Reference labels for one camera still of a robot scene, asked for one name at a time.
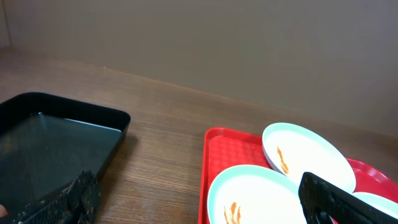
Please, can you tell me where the white plate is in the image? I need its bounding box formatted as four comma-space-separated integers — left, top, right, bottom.
207, 165, 306, 224
352, 192, 398, 219
262, 123, 356, 194

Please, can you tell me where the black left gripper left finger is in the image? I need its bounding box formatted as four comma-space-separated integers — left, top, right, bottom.
17, 170, 101, 224

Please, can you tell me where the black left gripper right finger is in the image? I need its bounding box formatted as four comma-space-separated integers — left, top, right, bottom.
298, 172, 397, 224

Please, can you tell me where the black rectangular water tray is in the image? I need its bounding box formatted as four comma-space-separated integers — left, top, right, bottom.
1, 92, 131, 214

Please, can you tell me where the red plastic serving tray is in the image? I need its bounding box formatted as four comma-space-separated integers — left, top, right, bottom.
198, 127, 397, 224

